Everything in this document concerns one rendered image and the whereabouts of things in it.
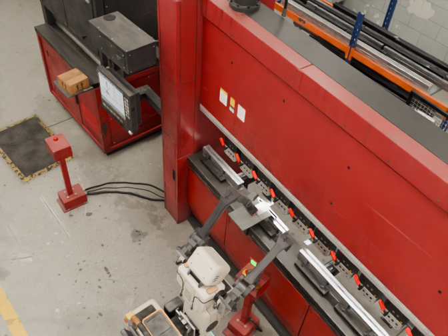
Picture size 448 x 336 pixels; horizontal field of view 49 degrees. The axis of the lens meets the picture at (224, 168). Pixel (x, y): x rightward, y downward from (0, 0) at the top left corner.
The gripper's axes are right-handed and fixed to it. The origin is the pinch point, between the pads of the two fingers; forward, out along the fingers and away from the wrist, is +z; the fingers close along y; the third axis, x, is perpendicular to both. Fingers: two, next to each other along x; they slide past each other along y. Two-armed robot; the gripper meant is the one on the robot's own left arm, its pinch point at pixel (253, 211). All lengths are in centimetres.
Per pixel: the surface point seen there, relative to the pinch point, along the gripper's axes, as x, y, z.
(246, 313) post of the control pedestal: 55, -36, 52
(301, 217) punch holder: -19.5, -36.5, -22.0
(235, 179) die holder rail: -7.9, 35.9, 9.3
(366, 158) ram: -56, -65, -93
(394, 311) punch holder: -19, -117, -24
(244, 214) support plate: 6.2, 2.3, -1.8
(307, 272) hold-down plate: 1, -56, 11
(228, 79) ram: -45, 53, -69
